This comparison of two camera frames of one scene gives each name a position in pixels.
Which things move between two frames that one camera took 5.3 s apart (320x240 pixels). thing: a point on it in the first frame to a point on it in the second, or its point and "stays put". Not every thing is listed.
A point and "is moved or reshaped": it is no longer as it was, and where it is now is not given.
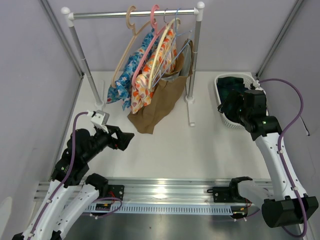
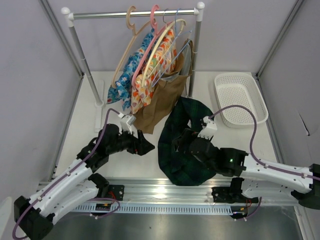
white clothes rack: x=70 y=17 stays put
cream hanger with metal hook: x=167 y=27 is moved or reshaped
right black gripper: x=234 y=99 to x=187 y=136
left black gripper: x=123 y=139 to x=140 y=146
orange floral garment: x=164 y=64 stays put
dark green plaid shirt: x=227 y=85 to x=186 y=113
